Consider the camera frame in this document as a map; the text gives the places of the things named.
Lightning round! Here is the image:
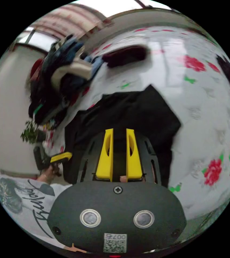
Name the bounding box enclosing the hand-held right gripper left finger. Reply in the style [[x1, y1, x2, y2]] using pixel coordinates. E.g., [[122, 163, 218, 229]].
[[95, 128, 114, 182]]

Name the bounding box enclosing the black short sleeve shirt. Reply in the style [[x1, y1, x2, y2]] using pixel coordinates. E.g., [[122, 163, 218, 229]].
[[63, 84, 182, 186]]

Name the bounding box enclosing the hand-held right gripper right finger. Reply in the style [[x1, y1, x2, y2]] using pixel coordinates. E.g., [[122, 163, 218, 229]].
[[126, 128, 143, 181]]

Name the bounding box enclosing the green plant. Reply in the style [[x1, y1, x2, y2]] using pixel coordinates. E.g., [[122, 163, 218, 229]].
[[20, 120, 39, 144]]

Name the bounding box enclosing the person's left hand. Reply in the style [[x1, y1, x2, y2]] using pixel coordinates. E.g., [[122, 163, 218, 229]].
[[36, 166, 57, 185]]

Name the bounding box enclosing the person's body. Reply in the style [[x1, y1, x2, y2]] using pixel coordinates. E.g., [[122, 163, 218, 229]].
[[0, 174, 73, 249]]

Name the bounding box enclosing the pile of clothes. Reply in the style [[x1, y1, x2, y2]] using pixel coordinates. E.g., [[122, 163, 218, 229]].
[[25, 34, 151, 130]]

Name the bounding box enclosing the bed with floral sheet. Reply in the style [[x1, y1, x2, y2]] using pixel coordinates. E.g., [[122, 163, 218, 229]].
[[42, 26, 230, 223]]

